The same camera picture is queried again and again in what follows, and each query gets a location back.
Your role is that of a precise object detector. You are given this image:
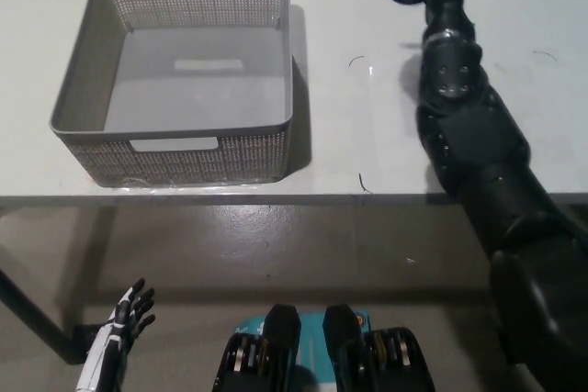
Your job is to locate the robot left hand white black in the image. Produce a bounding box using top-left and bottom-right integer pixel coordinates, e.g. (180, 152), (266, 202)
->
(75, 277), (156, 392)

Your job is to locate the dark metal table leg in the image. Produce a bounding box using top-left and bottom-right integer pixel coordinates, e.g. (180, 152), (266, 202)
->
(0, 267), (102, 365)

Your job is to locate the grey perforated plastic basket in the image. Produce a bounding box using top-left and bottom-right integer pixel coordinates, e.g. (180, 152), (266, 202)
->
(48, 0), (295, 189)

